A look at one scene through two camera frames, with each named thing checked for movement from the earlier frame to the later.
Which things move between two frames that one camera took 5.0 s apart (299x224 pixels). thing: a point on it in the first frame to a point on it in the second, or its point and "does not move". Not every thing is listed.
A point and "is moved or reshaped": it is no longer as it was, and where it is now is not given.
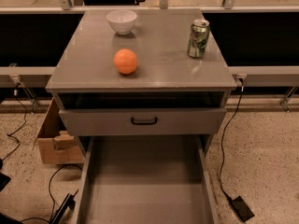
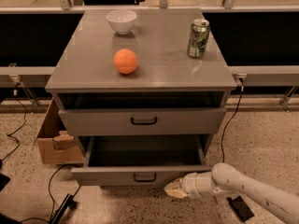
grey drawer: [145, 179] is moved or reshaped
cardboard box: [56, 145] does not move
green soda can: [198, 38] does not move
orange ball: [125, 61] does not move
